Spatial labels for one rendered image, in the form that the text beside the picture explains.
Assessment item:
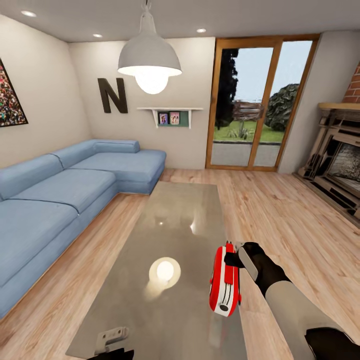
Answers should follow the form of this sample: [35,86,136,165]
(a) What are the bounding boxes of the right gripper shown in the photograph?
[225,252,244,269]

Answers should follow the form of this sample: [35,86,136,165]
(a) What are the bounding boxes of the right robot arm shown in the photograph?
[225,241,360,360]

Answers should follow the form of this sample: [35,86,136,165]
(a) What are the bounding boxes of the radio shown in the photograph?
[209,241,242,317]

